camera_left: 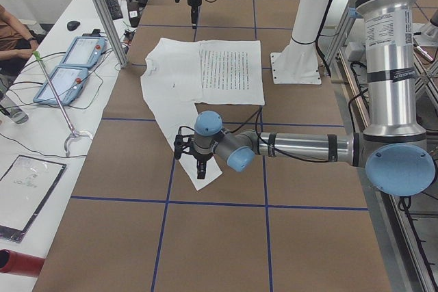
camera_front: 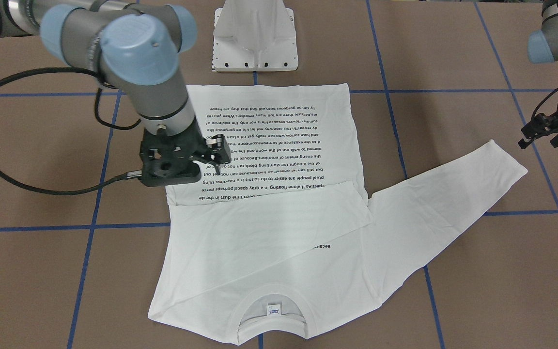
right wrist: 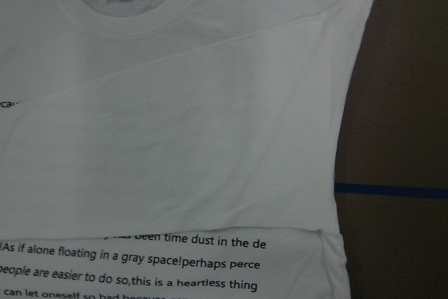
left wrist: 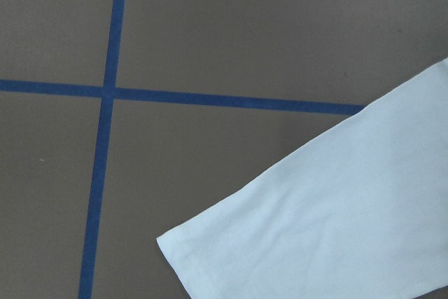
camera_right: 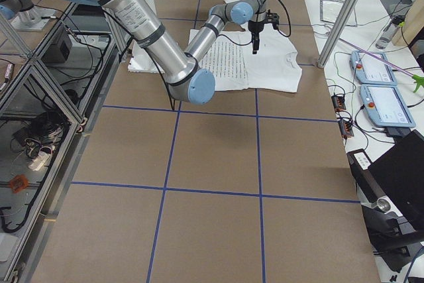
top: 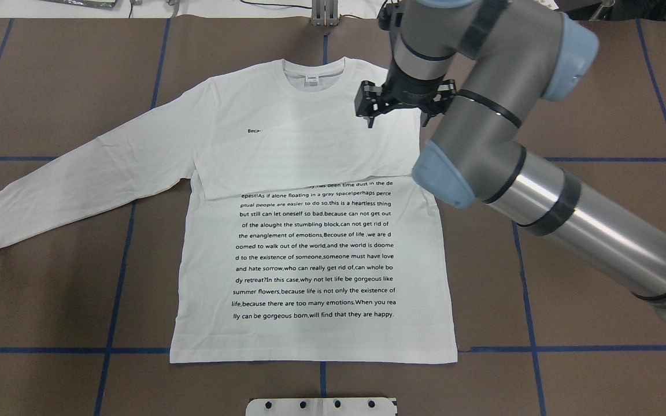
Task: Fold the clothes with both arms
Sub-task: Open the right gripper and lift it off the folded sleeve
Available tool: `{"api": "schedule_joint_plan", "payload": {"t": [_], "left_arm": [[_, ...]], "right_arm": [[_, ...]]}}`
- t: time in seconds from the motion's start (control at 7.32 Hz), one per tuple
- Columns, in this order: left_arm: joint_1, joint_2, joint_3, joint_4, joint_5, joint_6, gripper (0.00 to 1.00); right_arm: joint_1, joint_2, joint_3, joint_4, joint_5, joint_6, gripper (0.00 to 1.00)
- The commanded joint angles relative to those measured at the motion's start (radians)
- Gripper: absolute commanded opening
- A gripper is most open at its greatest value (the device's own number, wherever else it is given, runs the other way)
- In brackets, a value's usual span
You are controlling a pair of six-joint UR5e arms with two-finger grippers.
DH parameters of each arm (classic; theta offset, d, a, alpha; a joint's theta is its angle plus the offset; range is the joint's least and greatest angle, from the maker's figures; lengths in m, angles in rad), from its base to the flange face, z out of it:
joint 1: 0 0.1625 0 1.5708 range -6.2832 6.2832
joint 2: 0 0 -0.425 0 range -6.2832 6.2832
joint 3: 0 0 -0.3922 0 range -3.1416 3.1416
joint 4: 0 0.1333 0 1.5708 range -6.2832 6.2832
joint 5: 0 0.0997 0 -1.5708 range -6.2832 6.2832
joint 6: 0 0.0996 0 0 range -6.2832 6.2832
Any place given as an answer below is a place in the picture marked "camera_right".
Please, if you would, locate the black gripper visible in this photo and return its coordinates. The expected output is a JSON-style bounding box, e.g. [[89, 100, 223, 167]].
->
[[248, 11, 280, 54]]

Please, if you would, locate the white printed t-shirt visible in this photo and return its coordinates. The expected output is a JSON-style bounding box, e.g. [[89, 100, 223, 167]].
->
[[127, 28, 303, 93]]

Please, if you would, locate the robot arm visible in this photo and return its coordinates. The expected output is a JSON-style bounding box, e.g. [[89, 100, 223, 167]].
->
[[1, 0, 42, 28], [68, 0, 276, 105]]

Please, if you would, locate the plastic bag on table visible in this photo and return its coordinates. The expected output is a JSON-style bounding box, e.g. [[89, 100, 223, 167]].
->
[[319, 0, 358, 27]]

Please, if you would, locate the upper teach pendant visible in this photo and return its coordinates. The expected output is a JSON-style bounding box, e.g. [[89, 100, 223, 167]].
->
[[350, 50, 398, 86]]

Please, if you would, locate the teach pendant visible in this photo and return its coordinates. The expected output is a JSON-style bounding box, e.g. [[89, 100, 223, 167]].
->
[[360, 84, 416, 128], [350, 50, 398, 86]]

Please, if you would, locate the clear water bottle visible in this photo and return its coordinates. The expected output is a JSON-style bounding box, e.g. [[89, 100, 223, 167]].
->
[[375, 15, 405, 50]]

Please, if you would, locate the lower teach pendant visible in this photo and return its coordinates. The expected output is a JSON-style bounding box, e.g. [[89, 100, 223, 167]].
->
[[360, 84, 416, 128]]

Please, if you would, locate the black box with label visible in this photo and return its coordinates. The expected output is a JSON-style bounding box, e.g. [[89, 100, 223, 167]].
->
[[346, 148, 372, 178]]

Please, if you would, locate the green purple grabber stick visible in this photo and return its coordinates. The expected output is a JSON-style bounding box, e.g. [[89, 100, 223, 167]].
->
[[338, 38, 424, 93]]

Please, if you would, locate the black laptop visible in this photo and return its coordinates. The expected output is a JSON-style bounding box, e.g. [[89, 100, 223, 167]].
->
[[368, 130, 423, 230]]

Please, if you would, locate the black power adapter box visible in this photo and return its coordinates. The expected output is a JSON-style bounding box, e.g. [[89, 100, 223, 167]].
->
[[41, 29, 72, 64]]

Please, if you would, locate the white power strip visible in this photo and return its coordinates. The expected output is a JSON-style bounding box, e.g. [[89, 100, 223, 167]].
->
[[28, 151, 52, 171]]

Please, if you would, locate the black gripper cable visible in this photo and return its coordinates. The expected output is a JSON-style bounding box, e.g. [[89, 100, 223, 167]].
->
[[264, 0, 292, 37]]

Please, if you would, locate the aluminium frame post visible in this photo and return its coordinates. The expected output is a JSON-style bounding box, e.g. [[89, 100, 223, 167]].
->
[[317, 0, 358, 68]]

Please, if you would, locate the aluminium frame rack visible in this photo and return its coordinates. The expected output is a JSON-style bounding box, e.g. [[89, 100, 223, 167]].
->
[[1, 3, 129, 282]]

